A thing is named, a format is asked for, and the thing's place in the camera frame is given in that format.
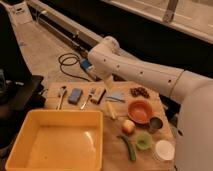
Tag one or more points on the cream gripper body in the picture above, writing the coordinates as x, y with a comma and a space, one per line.
109, 81

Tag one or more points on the metal fork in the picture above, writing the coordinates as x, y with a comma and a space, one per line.
91, 92

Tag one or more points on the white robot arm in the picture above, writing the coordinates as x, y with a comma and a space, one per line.
192, 91

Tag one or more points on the small metal cup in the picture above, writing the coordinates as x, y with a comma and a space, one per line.
155, 124

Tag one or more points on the green plastic cup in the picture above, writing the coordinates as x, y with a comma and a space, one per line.
143, 141

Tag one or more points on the white plastic cup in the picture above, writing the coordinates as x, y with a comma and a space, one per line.
164, 150

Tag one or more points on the brown wooden brush block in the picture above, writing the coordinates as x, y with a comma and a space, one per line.
97, 96

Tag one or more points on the blue cloth piece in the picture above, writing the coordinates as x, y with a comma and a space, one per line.
116, 96

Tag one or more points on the yellow corn piece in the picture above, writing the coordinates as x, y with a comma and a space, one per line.
112, 111

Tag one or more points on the dark grape bunch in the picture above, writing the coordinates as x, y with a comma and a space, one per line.
139, 91

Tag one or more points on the blue power box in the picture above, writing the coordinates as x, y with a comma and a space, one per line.
86, 65

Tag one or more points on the blue sponge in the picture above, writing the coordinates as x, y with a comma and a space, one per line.
75, 95

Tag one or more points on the orange bowl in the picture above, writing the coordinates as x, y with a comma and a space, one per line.
140, 111

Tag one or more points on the red yellow apple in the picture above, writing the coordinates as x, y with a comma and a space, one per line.
128, 126

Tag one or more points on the wooden board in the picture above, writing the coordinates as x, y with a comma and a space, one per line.
115, 152

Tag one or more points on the green cucumber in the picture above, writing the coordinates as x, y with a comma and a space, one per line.
131, 152

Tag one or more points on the yellow plastic bin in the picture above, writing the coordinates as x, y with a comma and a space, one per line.
58, 140

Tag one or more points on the black side table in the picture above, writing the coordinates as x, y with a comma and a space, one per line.
15, 103

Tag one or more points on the white floor box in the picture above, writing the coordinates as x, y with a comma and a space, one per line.
20, 13

